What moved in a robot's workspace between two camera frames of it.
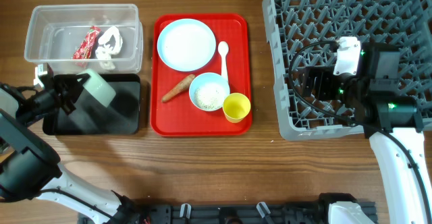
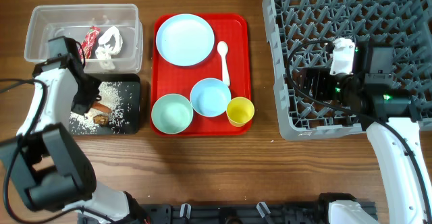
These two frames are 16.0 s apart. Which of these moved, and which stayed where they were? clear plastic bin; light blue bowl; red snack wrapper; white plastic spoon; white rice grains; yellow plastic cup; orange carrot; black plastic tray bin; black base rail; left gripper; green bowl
Moved: orange carrot; left gripper; light blue bowl; yellow plastic cup; green bowl; white rice grains
Stayed: black base rail; white plastic spoon; black plastic tray bin; clear plastic bin; red snack wrapper
